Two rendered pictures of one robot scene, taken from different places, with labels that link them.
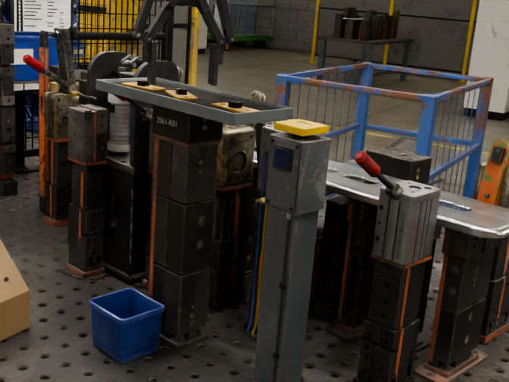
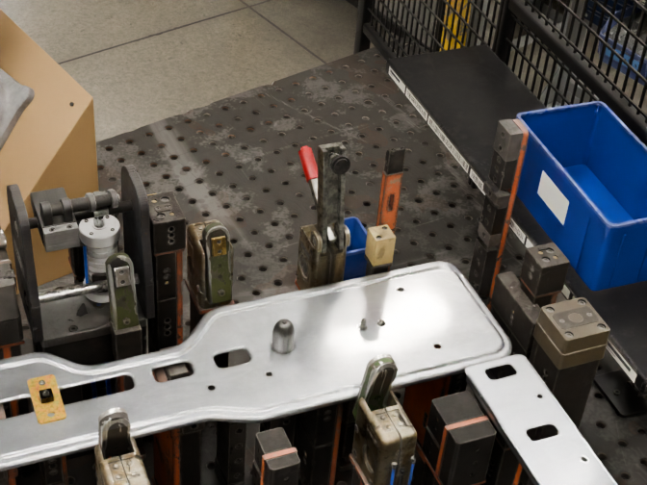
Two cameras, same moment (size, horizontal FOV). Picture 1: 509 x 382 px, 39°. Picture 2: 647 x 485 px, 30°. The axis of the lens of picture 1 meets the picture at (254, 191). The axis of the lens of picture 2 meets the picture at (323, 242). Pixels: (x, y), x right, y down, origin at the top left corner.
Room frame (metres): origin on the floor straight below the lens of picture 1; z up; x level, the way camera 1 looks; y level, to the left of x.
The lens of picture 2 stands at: (2.40, -0.83, 2.22)
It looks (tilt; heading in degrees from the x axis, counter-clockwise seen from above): 39 degrees down; 112
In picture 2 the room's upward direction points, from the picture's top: 5 degrees clockwise
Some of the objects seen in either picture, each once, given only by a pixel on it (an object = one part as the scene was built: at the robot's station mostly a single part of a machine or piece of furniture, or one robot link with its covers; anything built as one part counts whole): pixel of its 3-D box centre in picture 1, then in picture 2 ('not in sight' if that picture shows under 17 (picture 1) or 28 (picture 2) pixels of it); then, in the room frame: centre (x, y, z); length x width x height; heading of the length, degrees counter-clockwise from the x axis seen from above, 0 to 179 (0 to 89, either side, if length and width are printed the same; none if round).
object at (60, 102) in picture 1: (60, 158); (316, 316); (1.86, 0.52, 0.88); 0.07 x 0.06 x 0.35; 137
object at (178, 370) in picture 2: not in sight; (176, 444); (1.78, 0.20, 0.84); 0.12 x 0.05 x 0.29; 137
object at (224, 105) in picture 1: (235, 105); not in sight; (1.16, 0.04, 1.17); 0.08 x 0.04 x 0.01; 45
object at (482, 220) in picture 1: (238, 145); (33, 409); (1.65, 0.05, 1.00); 1.38 x 0.22 x 0.02; 47
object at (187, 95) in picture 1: (181, 92); not in sight; (1.26, 0.14, 1.17); 0.08 x 0.04 x 0.01; 23
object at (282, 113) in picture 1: (188, 98); not in sight; (1.26, 0.13, 1.16); 0.37 x 0.14 x 0.02; 47
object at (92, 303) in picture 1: (126, 325); not in sight; (1.20, 0.21, 0.74); 0.11 x 0.10 x 0.09; 47
